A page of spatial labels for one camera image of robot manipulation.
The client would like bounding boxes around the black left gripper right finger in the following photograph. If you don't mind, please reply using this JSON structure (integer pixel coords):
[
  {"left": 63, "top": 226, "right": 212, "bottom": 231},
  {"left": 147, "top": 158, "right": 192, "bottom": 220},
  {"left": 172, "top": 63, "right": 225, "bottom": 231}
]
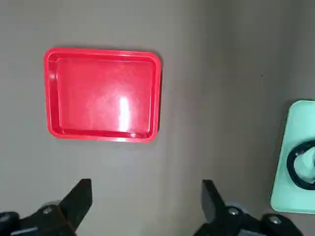
[{"left": 194, "top": 179, "right": 304, "bottom": 236}]

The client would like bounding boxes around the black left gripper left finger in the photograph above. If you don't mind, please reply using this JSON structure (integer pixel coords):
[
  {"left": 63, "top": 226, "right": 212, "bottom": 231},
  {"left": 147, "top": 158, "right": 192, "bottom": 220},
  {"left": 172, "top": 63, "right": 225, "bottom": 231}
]
[{"left": 0, "top": 178, "right": 93, "bottom": 236}]

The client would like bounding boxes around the black braided cable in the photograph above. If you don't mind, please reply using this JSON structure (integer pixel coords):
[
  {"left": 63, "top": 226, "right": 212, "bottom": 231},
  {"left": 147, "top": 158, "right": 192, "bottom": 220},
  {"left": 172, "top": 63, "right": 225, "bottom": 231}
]
[{"left": 286, "top": 139, "right": 315, "bottom": 190}]

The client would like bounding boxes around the red plastic tray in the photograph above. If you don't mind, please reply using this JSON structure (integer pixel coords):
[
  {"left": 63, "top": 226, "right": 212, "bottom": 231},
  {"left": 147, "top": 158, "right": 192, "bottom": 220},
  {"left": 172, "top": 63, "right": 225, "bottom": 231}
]
[{"left": 43, "top": 47, "right": 163, "bottom": 143}]

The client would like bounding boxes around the pale mint plastic tray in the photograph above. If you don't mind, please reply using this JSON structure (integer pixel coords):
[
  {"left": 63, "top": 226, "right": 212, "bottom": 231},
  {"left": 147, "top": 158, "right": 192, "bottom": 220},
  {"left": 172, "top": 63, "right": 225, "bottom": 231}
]
[{"left": 270, "top": 99, "right": 315, "bottom": 214}]

